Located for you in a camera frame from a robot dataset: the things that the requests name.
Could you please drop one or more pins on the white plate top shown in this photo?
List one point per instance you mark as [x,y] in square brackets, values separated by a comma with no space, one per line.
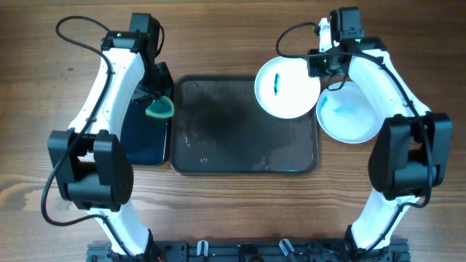
[284,89]

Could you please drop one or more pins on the white plate stained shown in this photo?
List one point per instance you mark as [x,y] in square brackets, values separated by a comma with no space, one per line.
[347,115]

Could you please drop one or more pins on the black mounting rail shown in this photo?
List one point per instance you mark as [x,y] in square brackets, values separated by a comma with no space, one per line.
[313,250]

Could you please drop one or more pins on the dark brown serving tray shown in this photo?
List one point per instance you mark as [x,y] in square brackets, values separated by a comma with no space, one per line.
[218,128]

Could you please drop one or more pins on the black water tub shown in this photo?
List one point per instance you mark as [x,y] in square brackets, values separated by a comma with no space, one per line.
[145,139]

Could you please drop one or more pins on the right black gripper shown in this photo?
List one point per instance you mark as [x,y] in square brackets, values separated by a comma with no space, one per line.
[314,70]

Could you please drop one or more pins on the green yellow sponge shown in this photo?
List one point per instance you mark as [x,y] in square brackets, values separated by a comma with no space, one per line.
[162,108]

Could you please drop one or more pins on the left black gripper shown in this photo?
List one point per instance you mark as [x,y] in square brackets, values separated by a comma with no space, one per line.
[166,82]

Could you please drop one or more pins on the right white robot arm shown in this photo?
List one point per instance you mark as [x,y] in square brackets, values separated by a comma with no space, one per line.
[410,153]

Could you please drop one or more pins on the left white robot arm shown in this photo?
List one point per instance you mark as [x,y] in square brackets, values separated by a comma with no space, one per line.
[90,165]

